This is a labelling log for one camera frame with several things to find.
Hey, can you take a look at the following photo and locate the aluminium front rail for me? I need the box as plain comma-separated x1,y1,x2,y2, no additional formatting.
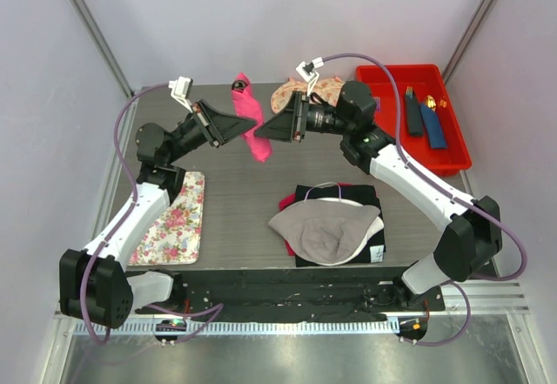
54,279,532,337

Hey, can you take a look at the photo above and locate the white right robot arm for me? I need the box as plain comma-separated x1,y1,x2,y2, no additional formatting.
255,81,502,310

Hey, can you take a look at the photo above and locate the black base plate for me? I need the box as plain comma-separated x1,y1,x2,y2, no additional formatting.
133,270,446,320

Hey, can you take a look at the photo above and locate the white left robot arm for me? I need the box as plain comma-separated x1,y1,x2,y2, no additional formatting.
59,100,257,336

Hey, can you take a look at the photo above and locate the white hat cord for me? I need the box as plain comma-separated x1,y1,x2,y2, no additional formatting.
304,181,344,203

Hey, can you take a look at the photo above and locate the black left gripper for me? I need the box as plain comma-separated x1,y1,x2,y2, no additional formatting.
166,100,256,165

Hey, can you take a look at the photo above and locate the black rolled napkin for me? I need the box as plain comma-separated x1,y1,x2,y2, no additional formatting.
405,94,425,137

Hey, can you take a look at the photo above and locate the red plastic bin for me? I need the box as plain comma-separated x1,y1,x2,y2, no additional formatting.
355,64,472,177

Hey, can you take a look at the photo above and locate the pink paper napkin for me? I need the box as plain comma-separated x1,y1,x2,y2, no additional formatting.
229,71,274,165

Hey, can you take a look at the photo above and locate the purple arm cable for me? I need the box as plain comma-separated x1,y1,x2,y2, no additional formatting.
319,52,528,347
80,82,225,346

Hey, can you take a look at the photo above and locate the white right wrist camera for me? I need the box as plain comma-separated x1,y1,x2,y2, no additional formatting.
295,57,324,96

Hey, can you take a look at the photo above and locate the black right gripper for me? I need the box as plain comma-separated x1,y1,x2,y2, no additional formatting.
254,91,352,144

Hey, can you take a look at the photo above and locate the orange patterned fabric cover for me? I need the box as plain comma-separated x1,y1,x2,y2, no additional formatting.
271,77,345,114

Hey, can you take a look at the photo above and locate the floral rectangular tray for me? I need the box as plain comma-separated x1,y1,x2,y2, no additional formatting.
129,172,205,266

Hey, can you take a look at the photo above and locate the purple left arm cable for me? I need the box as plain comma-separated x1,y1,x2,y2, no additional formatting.
80,82,225,346

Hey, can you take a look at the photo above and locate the blue rolled napkin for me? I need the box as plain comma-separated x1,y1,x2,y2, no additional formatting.
420,103,447,150

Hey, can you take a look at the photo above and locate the gold spoon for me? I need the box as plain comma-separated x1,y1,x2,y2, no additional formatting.
424,95,437,111

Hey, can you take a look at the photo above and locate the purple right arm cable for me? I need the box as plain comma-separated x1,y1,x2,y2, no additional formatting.
319,52,528,347

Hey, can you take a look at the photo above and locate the grey bucket hat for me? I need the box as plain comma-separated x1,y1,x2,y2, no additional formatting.
269,198,384,266

